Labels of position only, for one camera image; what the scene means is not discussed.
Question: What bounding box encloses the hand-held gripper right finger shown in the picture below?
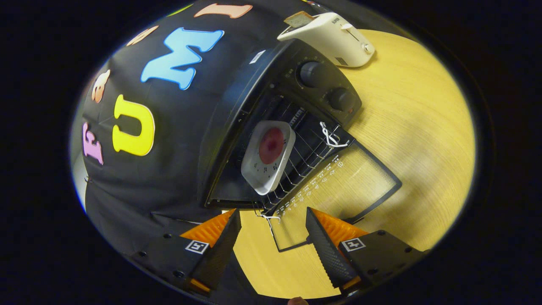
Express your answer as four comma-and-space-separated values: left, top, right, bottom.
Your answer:
305, 207, 426, 296

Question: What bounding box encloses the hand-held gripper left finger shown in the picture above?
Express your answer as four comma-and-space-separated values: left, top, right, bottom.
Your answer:
131, 208, 242, 296

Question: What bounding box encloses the white square plate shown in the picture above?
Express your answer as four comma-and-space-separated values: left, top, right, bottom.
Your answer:
241, 120, 296, 196

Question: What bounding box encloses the pink round food slice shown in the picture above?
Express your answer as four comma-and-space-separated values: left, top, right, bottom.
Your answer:
259, 128, 285, 165

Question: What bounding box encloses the black toaster oven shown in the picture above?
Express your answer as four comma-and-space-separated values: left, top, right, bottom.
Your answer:
197, 38, 403, 252

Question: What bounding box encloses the white pop-up toaster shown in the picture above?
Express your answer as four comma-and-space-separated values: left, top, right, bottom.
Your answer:
277, 12, 376, 68

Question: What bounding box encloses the brown bread slice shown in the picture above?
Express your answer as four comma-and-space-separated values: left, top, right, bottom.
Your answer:
284, 11, 315, 29

